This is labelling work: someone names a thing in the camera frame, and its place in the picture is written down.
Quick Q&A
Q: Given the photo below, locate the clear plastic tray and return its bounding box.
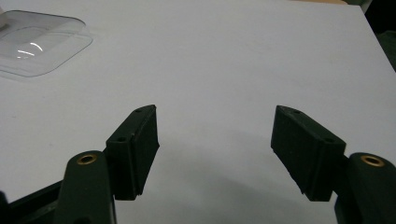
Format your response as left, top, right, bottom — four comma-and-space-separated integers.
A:
0, 9, 94, 78

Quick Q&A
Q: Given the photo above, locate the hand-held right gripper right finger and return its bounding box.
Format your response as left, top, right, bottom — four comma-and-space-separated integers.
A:
270, 105, 396, 224

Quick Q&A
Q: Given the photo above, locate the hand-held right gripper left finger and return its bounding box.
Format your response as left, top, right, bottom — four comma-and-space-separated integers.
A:
52, 104, 161, 224

